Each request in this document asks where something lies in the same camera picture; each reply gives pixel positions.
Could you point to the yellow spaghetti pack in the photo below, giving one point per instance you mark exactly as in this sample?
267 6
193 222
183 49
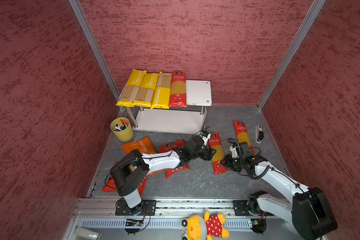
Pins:
131 89
161 99
146 92

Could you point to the aluminium corner post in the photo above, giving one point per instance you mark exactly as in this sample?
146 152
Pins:
306 24
85 26

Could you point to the small white black device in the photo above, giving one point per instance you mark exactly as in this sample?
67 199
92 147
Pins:
259 133

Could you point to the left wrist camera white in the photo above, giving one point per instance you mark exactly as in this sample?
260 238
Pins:
205 136

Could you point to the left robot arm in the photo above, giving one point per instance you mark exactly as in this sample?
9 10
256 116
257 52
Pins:
156 162

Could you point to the yellow pen cup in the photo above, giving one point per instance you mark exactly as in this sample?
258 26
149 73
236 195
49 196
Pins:
123 129

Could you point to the orange macaroni bag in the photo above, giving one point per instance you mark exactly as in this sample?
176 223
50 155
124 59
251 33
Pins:
144 145

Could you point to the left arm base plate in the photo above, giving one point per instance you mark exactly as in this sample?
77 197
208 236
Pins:
145 208

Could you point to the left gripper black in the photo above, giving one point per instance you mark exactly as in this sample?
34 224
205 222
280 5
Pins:
208 154

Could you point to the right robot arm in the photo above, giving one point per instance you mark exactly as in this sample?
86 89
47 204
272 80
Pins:
306 211

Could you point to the red macaroni bag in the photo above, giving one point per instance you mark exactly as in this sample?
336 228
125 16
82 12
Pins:
108 184
169 147

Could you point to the red spaghetti pack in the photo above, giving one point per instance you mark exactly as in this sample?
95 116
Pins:
242 134
215 143
178 95

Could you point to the white two-tier shelf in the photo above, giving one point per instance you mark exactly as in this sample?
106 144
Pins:
186 120

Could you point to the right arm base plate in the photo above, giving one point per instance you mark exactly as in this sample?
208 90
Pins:
243 208

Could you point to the grey cylinder on rail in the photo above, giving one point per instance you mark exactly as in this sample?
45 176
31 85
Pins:
88 234

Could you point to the right aluminium corner post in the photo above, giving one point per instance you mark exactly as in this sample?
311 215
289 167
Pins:
306 24

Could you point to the yellow plush toy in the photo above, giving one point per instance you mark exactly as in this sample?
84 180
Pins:
205 228

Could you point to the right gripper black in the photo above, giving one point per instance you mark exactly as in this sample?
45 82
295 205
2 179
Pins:
227 163

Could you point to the left aluminium corner post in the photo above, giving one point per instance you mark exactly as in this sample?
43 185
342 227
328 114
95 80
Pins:
85 26

